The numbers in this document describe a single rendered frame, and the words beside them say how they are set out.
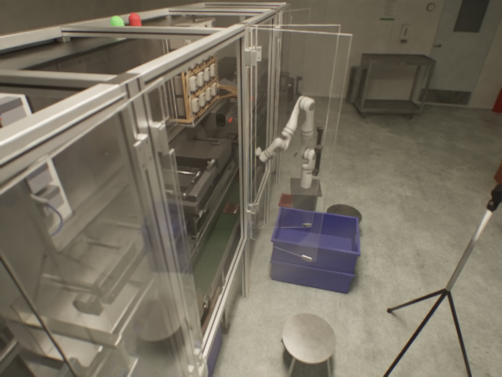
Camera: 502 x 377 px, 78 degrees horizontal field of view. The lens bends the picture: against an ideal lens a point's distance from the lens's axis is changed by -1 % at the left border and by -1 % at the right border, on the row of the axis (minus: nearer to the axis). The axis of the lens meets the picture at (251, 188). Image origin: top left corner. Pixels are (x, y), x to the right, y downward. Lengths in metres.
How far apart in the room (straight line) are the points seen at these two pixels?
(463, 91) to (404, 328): 5.33
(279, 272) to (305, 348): 0.69
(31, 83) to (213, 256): 1.29
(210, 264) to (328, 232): 1.17
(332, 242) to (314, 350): 0.93
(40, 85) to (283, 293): 2.08
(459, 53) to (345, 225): 4.89
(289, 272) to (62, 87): 2.02
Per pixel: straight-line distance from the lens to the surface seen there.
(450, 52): 6.84
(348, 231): 2.59
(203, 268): 1.74
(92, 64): 1.48
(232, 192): 2.22
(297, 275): 2.44
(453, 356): 2.52
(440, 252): 3.17
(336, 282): 2.45
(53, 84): 0.73
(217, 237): 1.90
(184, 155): 1.90
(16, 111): 1.13
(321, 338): 1.99
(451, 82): 6.99
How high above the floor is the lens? 1.93
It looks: 34 degrees down
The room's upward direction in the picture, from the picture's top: straight up
